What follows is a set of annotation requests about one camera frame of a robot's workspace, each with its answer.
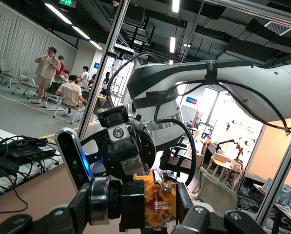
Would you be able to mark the light blue carton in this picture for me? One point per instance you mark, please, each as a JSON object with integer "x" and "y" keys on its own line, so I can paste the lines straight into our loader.
{"x": 289, "y": 197}

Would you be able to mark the aluminium camera post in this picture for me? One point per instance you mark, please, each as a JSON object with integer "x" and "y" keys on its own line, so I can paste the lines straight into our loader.
{"x": 103, "y": 68}

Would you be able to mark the person in red shirt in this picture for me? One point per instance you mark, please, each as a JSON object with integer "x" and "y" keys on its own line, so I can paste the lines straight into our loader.
{"x": 61, "y": 67}

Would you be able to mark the aluminium frame post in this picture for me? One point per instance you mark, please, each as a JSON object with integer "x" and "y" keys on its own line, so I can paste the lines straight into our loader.
{"x": 277, "y": 178}

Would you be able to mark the person in white tee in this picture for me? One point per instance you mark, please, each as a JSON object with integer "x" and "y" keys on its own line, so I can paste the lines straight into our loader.
{"x": 84, "y": 78}

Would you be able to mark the seated dark-haired person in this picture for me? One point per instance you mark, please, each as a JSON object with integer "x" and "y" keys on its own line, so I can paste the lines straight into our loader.
{"x": 66, "y": 73}

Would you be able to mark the dark brown chair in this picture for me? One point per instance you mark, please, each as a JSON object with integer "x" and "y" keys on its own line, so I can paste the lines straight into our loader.
{"x": 174, "y": 163}

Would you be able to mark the beige fabric chair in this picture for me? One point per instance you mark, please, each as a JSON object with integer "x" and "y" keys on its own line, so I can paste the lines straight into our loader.
{"x": 216, "y": 195}

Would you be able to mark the seated person white shirt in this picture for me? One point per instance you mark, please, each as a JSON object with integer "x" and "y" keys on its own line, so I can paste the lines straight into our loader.
{"x": 73, "y": 79}

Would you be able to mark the grey office chair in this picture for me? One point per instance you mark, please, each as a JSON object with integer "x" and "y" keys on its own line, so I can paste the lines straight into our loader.
{"x": 5, "y": 64}
{"x": 24, "y": 73}

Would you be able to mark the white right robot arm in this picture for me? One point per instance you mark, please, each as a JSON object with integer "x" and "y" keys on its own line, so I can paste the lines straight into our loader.
{"x": 257, "y": 85}

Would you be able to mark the grey air vent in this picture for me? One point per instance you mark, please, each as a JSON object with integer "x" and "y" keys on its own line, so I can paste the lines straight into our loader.
{"x": 278, "y": 28}

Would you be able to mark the black network switch box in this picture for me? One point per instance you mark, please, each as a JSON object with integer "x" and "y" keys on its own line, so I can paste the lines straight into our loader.
{"x": 30, "y": 153}

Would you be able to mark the orange push-button switch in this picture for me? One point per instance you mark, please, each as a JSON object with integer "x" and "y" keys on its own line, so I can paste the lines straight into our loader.
{"x": 135, "y": 202}

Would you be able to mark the black right camera mount bracket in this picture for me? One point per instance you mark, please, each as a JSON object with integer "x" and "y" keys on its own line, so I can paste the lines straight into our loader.
{"x": 147, "y": 146}

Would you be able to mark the green exit sign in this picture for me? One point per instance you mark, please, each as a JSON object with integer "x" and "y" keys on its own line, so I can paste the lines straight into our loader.
{"x": 67, "y": 3}

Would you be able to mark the white strip light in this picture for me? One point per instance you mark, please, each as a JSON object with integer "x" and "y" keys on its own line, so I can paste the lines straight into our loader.
{"x": 176, "y": 6}
{"x": 96, "y": 45}
{"x": 81, "y": 33}
{"x": 172, "y": 44}
{"x": 58, "y": 13}

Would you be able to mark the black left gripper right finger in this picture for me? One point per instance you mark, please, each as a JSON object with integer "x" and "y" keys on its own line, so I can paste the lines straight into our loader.
{"x": 199, "y": 219}

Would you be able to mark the beige mesh chair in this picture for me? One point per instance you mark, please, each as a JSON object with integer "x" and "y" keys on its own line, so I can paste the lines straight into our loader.
{"x": 71, "y": 97}

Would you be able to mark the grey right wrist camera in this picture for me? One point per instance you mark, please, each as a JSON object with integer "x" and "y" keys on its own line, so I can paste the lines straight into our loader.
{"x": 69, "y": 156}

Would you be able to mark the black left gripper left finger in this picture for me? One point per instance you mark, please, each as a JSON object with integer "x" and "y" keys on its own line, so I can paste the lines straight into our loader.
{"x": 62, "y": 219}

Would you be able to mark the blue wall sign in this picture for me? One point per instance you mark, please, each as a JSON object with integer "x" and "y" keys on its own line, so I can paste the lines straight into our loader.
{"x": 96, "y": 65}
{"x": 191, "y": 100}

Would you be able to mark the man in beige vest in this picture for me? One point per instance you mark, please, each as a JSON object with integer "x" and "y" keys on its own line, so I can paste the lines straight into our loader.
{"x": 46, "y": 70}

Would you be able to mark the wooden stool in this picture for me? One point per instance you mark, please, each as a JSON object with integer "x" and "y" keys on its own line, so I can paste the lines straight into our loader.
{"x": 220, "y": 158}

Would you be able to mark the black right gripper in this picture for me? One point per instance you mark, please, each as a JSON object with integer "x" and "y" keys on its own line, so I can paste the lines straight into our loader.
{"x": 111, "y": 168}

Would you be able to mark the black exterior camera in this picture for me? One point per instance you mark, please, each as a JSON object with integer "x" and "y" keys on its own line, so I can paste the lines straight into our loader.
{"x": 123, "y": 49}

